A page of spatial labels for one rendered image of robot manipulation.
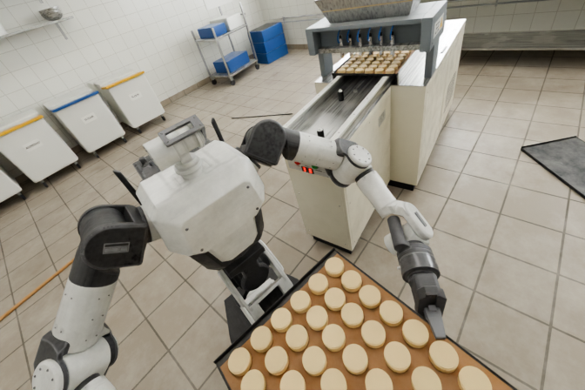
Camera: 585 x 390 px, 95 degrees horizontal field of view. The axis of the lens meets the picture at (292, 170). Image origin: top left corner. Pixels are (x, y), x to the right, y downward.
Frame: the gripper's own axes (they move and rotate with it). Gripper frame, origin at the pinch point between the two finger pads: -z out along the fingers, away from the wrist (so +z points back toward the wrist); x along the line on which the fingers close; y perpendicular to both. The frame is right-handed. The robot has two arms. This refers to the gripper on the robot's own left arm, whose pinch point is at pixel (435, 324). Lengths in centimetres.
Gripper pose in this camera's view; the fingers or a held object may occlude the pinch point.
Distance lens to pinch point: 73.3
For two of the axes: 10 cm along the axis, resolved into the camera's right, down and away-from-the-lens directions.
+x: -2.2, -7.6, -6.1
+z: 0.8, -6.4, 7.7
